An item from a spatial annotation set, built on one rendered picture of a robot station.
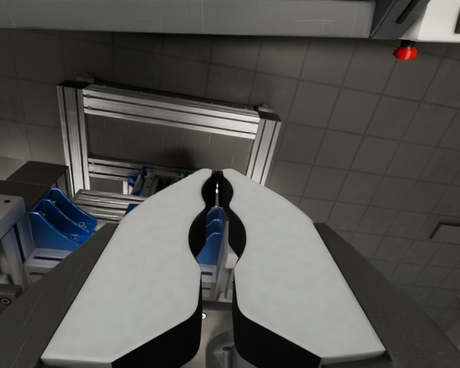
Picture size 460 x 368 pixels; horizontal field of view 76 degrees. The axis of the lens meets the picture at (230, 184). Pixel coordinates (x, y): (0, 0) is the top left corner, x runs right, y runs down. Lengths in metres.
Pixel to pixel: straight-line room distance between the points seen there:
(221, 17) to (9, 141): 1.48
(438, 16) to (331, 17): 0.11
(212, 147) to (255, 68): 0.40
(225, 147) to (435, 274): 1.79
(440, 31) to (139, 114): 0.99
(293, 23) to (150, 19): 0.17
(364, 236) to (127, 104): 1.53
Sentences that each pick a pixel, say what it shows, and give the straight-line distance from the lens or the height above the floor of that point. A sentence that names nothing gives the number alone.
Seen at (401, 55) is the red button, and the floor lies 0.81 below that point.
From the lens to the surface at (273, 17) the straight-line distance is 0.40.
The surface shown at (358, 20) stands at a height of 0.95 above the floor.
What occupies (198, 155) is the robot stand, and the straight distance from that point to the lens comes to 1.26.
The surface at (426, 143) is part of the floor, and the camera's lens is 1.81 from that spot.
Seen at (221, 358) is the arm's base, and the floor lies 1.08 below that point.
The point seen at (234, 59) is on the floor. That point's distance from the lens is 1.36.
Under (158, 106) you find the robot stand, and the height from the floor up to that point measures 0.21.
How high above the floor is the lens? 1.35
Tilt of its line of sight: 59 degrees down
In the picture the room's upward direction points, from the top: 176 degrees clockwise
